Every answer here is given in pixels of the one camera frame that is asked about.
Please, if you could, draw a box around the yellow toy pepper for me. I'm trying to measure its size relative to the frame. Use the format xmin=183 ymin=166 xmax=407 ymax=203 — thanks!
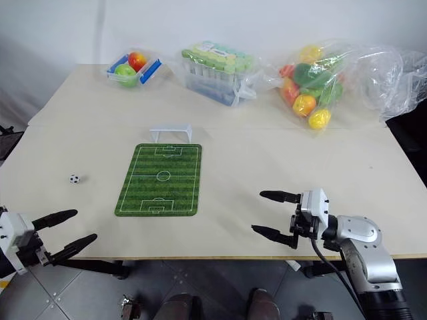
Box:
xmin=299 ymin=45 xmax=325 ymax=64

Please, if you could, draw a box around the black table frame bar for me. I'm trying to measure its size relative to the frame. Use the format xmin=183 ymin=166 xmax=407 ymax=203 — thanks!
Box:
xmin=62 ymin=259 xmax=131 ymax=280
xmin=301 ymin=259 xmax=338 ymax=278

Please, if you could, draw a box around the orange-yellow toy fruit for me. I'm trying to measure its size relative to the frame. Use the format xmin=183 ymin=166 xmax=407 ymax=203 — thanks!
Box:
xmin=292 ymin=94 xmax=318 ymax=118

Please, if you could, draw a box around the green apple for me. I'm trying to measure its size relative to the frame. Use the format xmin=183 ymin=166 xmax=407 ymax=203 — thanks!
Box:
xmin=114 ymin=64 xmax=139 ymax=88

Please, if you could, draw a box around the bagged green-capped tube rack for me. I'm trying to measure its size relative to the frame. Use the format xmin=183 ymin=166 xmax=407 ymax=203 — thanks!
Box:
xmin=181 ymin=40 xmax=260 ymax=109

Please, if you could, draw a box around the clear plastic bag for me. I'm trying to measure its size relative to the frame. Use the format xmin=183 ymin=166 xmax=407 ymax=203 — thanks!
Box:
xmin=266 ymin=37 xmax=416 ymax=138

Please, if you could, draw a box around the black stand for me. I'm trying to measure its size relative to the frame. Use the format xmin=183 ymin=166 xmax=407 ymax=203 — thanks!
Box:
xmin=0 ymin=125 xmax=25 ymax=165

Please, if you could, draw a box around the dark rounded shape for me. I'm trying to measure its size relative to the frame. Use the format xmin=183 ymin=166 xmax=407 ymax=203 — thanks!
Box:
xmin=161 ymin=293 xmax=203 ymax=320
xmin=248 ymin=287 xmax=280 ymax=320

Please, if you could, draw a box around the green soccer field mat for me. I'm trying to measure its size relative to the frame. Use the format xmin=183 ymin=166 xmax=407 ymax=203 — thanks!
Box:
xmin=114 ymin=143 xmax=203 ymax=218

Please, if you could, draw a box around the green toy pepper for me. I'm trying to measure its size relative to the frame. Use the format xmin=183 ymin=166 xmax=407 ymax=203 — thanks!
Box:
xmin=293 ymin=63 xmax=322 ymax=86

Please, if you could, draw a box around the green toy vegetable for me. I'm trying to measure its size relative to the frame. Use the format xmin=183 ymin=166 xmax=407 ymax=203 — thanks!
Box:
xmin=318 ymin=81 xmax=345 ymax=108

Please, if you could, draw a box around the clear blue-clip food container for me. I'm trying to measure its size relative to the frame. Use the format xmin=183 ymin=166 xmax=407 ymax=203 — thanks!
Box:
xmin=106 ymin=51 xmax=165 ymax=89

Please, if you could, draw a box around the white miniature goal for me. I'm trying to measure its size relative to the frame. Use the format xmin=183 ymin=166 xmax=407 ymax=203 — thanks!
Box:
xmin=149 ymin=123 xmax=195 ymax=144

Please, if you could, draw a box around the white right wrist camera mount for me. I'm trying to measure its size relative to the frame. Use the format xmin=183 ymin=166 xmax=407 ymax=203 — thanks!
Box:
xmin=298 ymin=188 xmax=330 ymax=239

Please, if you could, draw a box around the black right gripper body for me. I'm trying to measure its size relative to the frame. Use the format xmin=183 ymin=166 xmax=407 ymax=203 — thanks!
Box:
xmin=289 ymin=203 xmax=318 ymax=239

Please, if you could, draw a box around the red apple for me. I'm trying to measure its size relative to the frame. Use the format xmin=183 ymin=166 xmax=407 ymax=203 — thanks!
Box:
xmin=127 ymin=51 xmax=148 ymax=72

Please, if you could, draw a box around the yellow toy lemon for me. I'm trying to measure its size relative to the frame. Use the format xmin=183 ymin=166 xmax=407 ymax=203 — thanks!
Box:
xmin=308 ymin=109 xmax=332 ymax=131

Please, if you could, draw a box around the orange-red toy apple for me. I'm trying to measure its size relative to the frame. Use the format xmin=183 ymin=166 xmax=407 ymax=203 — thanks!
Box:
xmin=282 ymin=77 xmax=302 ymax=106

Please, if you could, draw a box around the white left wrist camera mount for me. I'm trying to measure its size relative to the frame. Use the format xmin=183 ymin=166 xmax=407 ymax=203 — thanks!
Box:
xmin=0 ymin=212 xmax=35 ymax=275

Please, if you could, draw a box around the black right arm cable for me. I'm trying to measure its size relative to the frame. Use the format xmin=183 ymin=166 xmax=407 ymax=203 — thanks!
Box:
xmin=308 ymin=233 xmax=368 ymax=320

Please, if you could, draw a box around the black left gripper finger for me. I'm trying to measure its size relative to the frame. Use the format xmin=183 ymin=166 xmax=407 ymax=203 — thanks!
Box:
xmin=31 ymin=209 xmax=79 ymax=232
xmin=49 ymin=233 xmax=99 ymax=265

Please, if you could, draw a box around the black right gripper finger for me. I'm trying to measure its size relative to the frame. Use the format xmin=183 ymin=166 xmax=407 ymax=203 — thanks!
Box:
xmin=260 ymin=190 xmax=303 ymax=205
xmin=251 ymin=225 xmax=300 ymax=249

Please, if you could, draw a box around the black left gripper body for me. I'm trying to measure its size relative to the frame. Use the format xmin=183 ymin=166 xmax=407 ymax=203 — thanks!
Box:
xmin=13 ymin=229 xmax=53 ymax=268

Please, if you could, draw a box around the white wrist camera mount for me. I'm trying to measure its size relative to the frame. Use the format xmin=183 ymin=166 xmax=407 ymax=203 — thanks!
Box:
xmin=298 ymin=188 xmax=330 ymax=239
xmin=0 ymin=212 xmax=35 ymax=275

